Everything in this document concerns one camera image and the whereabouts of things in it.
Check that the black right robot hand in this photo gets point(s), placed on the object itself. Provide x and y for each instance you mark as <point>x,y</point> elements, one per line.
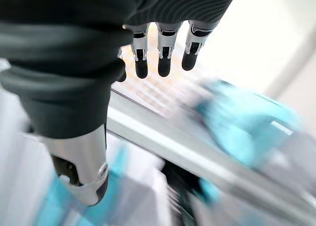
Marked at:
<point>61,50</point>

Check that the light blue waste bin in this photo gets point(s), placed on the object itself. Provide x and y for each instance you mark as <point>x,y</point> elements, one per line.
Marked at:
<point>242,124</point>

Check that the blue front cart drawer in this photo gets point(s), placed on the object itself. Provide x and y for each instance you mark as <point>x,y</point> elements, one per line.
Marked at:
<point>49,211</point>

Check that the white medical cart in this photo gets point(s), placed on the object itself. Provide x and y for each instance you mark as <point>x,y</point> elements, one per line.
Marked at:
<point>172,142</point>

